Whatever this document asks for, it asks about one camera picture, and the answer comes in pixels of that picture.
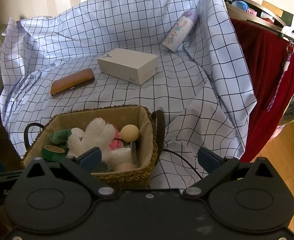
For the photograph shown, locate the woven wicker basket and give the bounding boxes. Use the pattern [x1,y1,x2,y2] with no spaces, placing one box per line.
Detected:
[23,105,165,189]

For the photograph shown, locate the brown leather wallet case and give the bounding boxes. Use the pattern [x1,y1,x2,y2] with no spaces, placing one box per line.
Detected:
[50,68,95,97]

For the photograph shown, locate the purple braided lanyard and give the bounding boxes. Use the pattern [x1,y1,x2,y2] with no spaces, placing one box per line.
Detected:
[266,42,294,112]

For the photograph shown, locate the green white radish plush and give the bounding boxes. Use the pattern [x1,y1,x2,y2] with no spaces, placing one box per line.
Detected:
[49,128,72,150]

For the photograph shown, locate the white gauze pack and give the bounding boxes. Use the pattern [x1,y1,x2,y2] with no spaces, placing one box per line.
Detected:
[107,147,132,167]

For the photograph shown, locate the white plush bunny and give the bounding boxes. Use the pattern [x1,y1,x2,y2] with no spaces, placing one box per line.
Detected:
[67,118,115,162]

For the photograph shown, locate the red cloth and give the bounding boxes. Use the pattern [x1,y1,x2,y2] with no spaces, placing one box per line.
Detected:
[231,19,294,163]

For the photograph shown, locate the purple bunny bottle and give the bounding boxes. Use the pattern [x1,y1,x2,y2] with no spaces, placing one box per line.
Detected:
[162,9,199,53]

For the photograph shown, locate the wooden shelf with items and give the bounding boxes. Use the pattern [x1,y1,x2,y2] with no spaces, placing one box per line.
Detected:
[225,0,294,39]

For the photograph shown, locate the white checkered cloth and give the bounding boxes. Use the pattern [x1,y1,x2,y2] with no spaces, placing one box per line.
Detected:
[0,0,256,189]

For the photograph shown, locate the beige tape roll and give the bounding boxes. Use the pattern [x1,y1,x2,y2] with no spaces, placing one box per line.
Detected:
[113,163,137,172]

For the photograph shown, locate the white rectangular box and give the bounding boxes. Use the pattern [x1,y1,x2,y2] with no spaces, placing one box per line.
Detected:
[97,48,159,86]

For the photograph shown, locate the pink white cloth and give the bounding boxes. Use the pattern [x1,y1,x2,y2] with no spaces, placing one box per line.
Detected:
[109,126,124,150]

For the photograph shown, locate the green wooden mushroom peg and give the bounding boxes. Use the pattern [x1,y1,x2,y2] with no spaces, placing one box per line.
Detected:
[120,124,139,143]

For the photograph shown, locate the black cable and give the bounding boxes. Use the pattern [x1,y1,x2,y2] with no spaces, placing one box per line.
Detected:
[162,148,204,180]

